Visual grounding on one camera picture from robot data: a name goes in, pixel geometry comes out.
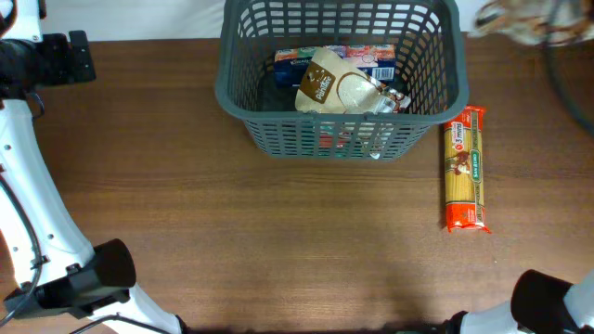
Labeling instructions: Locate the cream Pantree pouch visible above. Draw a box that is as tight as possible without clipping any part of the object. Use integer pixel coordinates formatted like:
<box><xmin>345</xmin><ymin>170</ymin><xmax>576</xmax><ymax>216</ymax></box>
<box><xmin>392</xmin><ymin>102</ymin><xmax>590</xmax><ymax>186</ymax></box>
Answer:
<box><xmin>294</xmin><ymin>47</ymin><xmax>412</xmax><ymax>115</ymax></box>

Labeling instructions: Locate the Kleenex tissue multipack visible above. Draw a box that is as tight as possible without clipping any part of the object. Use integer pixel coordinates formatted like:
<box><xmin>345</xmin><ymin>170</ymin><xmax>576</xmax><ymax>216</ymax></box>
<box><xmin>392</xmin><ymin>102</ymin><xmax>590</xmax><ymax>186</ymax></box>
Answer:
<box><xmin>273</xmin><ymin>45</ymin><xmax>396</xmax><ymax>88</ymax></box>

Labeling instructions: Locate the brown white snack bag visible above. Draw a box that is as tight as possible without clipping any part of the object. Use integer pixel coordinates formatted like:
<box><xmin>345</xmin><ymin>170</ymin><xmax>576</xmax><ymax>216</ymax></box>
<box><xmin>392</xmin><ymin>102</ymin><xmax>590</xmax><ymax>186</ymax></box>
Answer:
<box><xmin>470</xmin><ymin>0</ymin><xmax>593</xmax><ymax>46</ymax></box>

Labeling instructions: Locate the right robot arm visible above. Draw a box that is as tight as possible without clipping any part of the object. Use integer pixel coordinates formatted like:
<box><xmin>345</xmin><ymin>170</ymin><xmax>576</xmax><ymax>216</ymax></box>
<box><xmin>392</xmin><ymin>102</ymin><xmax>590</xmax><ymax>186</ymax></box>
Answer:
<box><xmin>438</xmin><ymin>270</ymin><xmax>593</xmax><ymax>334</ymax></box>

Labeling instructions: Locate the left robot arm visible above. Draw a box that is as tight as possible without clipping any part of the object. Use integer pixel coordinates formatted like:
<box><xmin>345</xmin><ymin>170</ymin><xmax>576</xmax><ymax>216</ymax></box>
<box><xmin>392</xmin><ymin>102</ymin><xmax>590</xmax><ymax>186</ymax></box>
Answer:
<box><xmin>1</xmin><ymin>0</ymin><xmax>188</xmax><ymax>333</ymax></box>

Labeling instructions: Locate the dark grey plastic basket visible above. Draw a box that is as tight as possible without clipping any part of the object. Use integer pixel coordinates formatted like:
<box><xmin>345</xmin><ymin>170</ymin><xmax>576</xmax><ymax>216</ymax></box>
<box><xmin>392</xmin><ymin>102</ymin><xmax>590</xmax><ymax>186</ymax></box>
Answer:
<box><xmin>215</xmin><ymin>0</ymin><xmax>469</xmax><ymax>161</ymax></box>

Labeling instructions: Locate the yellow red spaghetti packet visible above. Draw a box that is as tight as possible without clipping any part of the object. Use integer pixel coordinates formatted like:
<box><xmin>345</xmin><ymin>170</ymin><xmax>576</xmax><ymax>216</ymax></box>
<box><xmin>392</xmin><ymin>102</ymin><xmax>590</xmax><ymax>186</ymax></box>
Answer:
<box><xmin>444</xmin><ymin>105</ymin><xmax>490</xmax><ymax>233</ymax></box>

